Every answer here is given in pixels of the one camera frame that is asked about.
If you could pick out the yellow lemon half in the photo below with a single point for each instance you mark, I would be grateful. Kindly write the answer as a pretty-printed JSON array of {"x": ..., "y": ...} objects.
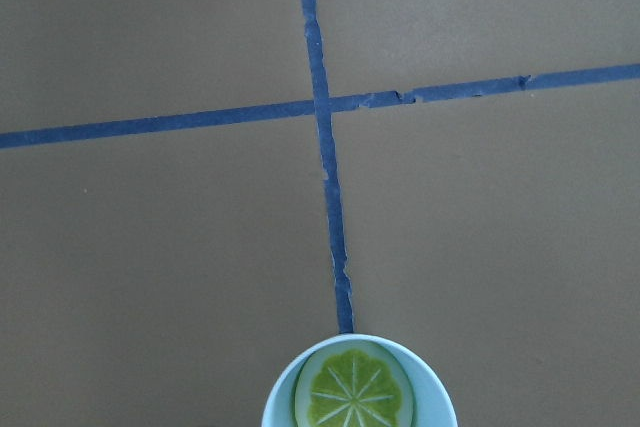
[{"x": 353, "y": 383}]

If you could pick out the light blue plastic cup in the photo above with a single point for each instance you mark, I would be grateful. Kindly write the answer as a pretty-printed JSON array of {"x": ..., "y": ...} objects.
[{"x": 432, "y": 404}]

